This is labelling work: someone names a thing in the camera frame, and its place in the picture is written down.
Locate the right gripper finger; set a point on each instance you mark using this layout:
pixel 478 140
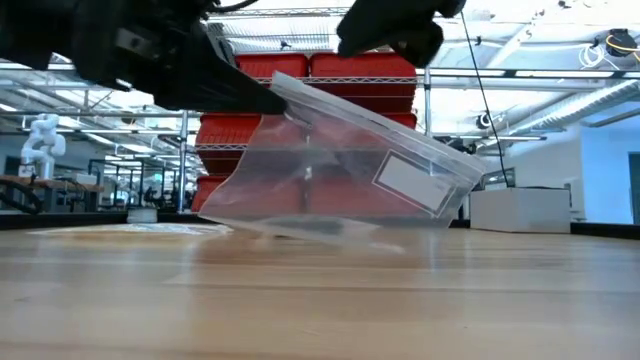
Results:
pixel 422 45
pixel 385 22

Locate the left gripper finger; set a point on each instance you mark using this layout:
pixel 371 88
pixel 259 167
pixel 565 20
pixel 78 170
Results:
pixel 215 80
pixel 200 106

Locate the black rubber band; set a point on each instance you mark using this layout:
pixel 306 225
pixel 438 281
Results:
pixel 310 226

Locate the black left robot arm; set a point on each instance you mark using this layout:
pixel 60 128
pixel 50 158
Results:
pixel 30 30

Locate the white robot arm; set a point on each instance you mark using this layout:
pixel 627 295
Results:
pixel 42 135

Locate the black monitor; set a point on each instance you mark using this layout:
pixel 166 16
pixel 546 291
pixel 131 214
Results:
pixel 452 144

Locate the white tape roll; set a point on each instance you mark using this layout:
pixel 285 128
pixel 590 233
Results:
pixel 142 216

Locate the wooden workbench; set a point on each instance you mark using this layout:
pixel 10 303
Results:
pixel 50 184

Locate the white box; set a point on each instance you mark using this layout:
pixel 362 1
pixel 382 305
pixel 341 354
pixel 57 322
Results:
pixel 520 210

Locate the dark door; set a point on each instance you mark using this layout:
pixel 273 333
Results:
pixel 636 190

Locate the black ceiling camera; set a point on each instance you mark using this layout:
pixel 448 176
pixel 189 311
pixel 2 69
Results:
pixel 483 121

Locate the black workstation frame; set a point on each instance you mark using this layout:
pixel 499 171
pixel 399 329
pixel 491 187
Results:
pixel 150 195

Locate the white ventilation duct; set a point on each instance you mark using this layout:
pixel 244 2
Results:
pixel 590 105

